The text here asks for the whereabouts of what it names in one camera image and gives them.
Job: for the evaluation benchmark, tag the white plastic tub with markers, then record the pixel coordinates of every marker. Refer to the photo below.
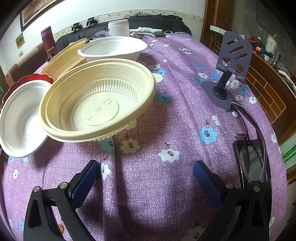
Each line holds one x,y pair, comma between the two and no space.
119,28

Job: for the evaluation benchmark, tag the framed wall painting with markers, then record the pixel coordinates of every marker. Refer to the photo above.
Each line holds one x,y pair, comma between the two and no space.
35,9

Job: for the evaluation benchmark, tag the white foam deep bowl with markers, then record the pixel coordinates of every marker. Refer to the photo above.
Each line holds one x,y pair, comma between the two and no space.
113,47

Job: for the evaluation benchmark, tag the grey phone stand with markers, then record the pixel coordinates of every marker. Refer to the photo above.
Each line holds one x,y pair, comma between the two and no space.
234,59

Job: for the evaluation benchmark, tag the purple floral tablecloth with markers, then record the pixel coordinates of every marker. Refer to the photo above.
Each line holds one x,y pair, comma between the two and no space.
148,191

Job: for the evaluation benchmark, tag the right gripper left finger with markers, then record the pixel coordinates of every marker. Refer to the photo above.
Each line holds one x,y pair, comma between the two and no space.
40,221

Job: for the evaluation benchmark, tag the black leather sofa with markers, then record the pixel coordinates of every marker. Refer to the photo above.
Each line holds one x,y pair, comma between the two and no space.
166,23

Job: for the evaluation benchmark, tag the red gold-rimmed flower plate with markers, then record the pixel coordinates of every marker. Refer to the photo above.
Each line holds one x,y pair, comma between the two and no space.
23,80

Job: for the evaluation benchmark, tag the purple thermos bottle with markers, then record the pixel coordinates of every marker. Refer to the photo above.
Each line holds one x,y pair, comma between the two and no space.
48,41

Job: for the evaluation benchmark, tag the wooden side cabinet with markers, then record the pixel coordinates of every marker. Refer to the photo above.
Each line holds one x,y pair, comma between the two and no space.
273,93

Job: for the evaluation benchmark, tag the white cloth gloves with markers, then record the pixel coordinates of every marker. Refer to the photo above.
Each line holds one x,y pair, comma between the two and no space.
145,31

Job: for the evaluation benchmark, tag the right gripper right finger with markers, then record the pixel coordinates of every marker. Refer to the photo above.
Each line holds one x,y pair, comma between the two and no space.
242,214

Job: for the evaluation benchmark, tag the white foam plate bowl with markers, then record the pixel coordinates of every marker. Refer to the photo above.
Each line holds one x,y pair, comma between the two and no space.
21,130

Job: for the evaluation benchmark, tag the beige ribbed plastic bowl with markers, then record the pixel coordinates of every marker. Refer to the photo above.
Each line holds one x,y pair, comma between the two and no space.
97,100

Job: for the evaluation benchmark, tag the brown armchair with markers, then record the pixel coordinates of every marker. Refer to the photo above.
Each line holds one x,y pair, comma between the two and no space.
26,65

